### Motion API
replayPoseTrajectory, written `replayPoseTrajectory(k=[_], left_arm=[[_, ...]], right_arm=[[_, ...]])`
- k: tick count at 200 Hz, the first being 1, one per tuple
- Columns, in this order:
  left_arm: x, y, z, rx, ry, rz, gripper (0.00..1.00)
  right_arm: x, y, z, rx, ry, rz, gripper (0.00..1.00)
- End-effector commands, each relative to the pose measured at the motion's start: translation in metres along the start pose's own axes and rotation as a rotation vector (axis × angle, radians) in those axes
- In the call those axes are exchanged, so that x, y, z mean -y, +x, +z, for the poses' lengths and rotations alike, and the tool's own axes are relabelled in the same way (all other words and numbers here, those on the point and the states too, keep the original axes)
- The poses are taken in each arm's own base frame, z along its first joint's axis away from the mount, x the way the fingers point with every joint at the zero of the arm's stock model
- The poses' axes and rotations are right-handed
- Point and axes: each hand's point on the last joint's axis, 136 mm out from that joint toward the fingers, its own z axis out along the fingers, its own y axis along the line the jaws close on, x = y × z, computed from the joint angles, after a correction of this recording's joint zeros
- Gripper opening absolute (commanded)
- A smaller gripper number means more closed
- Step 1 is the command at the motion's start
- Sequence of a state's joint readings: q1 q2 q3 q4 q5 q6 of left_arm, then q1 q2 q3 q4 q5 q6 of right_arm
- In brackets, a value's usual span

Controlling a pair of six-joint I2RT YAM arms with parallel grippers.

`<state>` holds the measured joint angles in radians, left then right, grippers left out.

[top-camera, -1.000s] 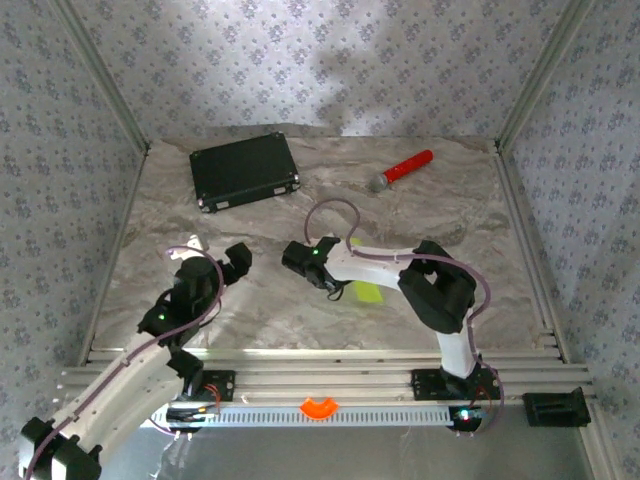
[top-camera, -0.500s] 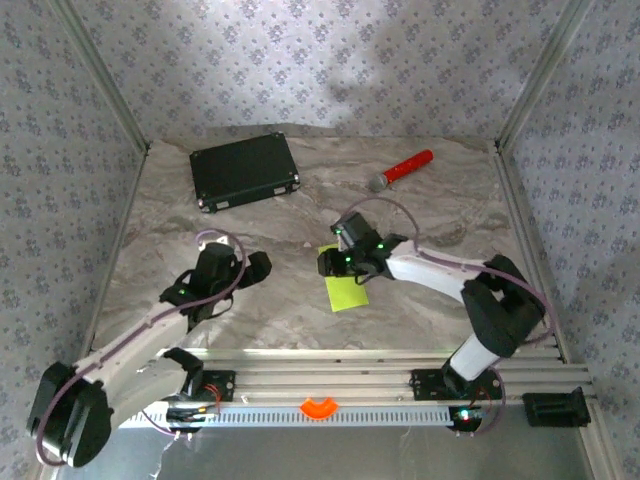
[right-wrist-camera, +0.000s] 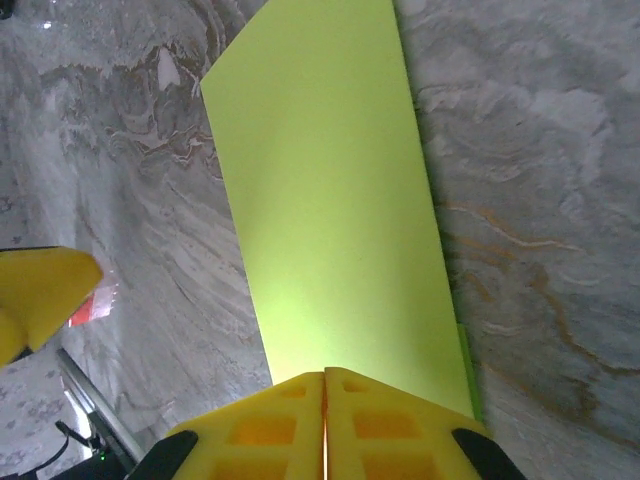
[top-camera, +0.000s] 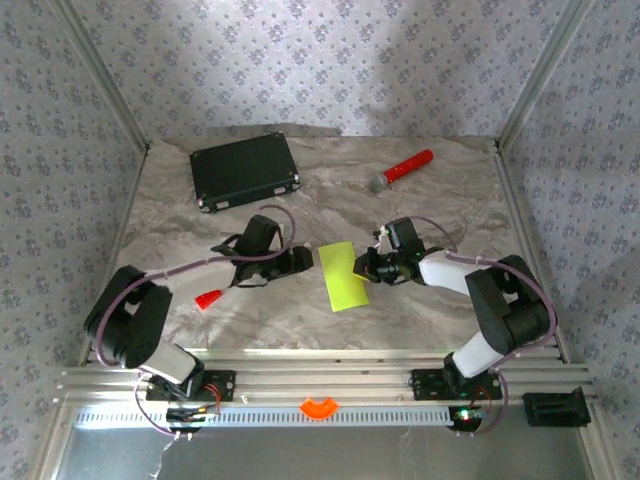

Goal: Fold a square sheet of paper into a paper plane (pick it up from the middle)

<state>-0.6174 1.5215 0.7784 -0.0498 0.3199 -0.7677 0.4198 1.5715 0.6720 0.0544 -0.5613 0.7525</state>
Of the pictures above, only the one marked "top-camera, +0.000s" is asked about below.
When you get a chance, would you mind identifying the grey slotted cable duct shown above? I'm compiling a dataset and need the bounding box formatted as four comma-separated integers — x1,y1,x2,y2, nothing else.
74,405,454,429

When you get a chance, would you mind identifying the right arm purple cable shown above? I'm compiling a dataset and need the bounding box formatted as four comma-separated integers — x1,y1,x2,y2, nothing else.
414,215,559,437

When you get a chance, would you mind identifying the controller board with LED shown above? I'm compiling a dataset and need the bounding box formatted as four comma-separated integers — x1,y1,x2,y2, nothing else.
448,405,486,432

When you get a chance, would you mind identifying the black hard case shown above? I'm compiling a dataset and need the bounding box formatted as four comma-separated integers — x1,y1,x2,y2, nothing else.
188,131,303,215

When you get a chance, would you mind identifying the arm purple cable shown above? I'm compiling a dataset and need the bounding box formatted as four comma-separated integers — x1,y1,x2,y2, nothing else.
414,215,559,437
94,203,301,441

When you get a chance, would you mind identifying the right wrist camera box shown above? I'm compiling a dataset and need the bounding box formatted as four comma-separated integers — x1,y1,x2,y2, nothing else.
372,227,394,255

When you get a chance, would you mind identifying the red toy microphone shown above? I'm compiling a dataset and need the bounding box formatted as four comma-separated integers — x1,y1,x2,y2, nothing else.
368,148,435,194

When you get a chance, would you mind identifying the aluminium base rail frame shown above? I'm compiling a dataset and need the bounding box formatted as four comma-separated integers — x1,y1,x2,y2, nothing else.
55,347,599,406

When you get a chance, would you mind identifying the black plastic bracket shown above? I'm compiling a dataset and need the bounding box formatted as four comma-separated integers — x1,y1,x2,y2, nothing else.
521,386,593,429

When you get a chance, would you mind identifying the grey sheet metal panel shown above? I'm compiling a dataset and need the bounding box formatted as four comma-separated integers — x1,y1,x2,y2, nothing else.
54,424,596,480

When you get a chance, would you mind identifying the orange semicircle plastic piece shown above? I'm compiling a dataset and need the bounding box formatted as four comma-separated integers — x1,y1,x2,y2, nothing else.
298,397,340,422

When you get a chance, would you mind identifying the aluminium side rail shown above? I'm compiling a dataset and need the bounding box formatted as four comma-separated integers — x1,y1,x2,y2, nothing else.
74,144,151,366
491,141,572,364

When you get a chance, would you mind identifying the aluminium corner post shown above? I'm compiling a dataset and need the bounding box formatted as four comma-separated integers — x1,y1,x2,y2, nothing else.
49,0,151,154
493,0,597,150

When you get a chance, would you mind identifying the red toy brick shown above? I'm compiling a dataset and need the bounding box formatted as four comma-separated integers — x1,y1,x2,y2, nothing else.
194,289,225,311

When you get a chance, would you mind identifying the yellow-green paper sheet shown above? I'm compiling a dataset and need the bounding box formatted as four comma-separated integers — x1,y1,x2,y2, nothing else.
318,240,371,314

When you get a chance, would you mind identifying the black controller board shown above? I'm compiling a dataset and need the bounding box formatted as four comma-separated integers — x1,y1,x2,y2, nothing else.
166,407,221,434

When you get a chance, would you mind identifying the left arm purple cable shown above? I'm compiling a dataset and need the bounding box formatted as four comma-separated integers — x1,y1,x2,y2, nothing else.
94,203,301,441

